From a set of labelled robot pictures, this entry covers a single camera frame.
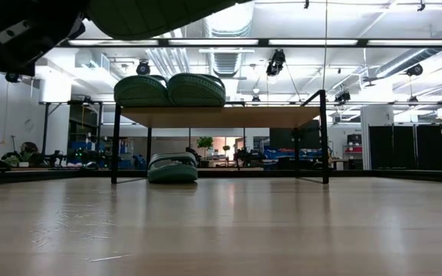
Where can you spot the black room divider panels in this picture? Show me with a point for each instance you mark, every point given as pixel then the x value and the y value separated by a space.
pixel 405 145

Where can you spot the wooden shelf with black legs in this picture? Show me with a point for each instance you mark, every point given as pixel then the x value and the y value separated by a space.
pixel 221 117

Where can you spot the black overhead frame beam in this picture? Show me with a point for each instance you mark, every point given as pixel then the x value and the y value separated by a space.
pixel 263 42

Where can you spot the teal rubber slide sandal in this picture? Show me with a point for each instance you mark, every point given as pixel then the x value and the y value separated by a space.
pixel 148 19
pixel 140 92
pixel 173 172
pixel 198 91

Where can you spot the black overhead camera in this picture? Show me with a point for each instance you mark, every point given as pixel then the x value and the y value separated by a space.
pixel 276 61

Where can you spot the black aluminium table frame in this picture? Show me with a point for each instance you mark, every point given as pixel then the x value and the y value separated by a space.
pixel 397 175

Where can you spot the potted green room plant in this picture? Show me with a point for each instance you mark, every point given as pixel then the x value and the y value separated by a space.
pixel 205 142

